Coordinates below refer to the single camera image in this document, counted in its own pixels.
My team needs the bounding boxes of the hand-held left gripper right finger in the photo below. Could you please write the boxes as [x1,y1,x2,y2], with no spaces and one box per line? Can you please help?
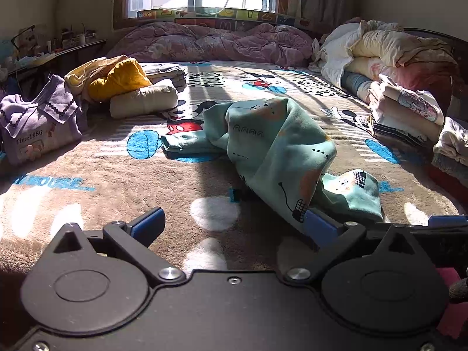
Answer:
[281,208,415,288]

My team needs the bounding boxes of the colourful alphabet foam mat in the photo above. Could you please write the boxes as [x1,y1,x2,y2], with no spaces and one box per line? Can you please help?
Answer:
[136,7,315,32]

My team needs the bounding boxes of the maroon clothing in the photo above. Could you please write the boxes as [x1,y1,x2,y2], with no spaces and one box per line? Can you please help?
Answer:
[435,267,468,339]

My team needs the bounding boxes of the dark cluttered desk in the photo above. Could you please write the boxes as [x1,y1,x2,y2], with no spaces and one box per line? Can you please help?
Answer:
[0,25,108,81]

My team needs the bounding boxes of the cream rolled cloth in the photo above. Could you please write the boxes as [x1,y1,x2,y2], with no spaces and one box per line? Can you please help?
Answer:
[110,78,180,119]

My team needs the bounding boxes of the black desk lamp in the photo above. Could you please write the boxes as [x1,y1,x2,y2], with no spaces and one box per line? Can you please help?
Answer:
[10,25,36,50]

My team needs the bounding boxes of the brown cartoon print blanket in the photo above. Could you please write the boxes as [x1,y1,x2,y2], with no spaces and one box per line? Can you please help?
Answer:
[0,60,468,275]

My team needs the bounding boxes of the teal animal print pants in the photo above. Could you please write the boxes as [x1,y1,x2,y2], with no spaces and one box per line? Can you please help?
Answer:
[161,97,384,235]

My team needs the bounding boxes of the folded white cloth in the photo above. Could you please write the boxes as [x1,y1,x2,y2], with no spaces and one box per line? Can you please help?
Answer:
[432,116,468,158]

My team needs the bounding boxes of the purple collared sweater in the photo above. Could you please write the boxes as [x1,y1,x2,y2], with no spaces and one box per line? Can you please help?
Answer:
[0,74,88,165]

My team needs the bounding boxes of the pale yellow garment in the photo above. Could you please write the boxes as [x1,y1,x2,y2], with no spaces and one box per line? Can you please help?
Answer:
[64,55,128,96]

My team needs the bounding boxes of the pile of cream quilts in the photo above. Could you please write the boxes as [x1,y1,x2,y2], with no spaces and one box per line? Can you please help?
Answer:
[309,18,459,105]

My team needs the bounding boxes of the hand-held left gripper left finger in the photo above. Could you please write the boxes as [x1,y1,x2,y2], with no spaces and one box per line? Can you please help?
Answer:
[53,207,187,288]

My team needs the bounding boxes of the purple quilt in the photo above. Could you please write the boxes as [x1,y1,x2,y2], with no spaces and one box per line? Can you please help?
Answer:
[106,21,315,67]

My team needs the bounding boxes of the folded grey clothes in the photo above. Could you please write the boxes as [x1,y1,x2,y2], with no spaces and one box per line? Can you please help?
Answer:
[141,62,187,90]

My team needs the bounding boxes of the stack of folded clothes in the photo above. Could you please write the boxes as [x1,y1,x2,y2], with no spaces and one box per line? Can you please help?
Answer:
[367,73,445,150]

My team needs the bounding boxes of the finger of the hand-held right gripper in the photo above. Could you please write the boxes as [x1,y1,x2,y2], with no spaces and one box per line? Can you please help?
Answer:
[427,214,468,228]

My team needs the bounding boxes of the person's right hand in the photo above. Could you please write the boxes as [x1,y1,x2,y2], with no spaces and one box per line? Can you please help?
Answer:
[449,278,468,303]

